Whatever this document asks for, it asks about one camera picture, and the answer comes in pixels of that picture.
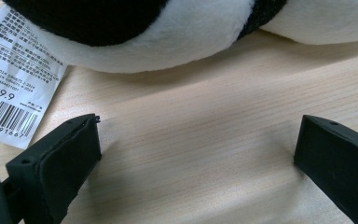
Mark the white paper barcode tag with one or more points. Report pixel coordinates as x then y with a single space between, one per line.
15 81

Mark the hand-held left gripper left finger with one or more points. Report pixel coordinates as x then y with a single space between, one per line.
65 155

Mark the black and white plush toy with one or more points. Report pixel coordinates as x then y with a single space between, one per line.
180 34

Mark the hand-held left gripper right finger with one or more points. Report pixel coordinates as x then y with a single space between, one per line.
338 158

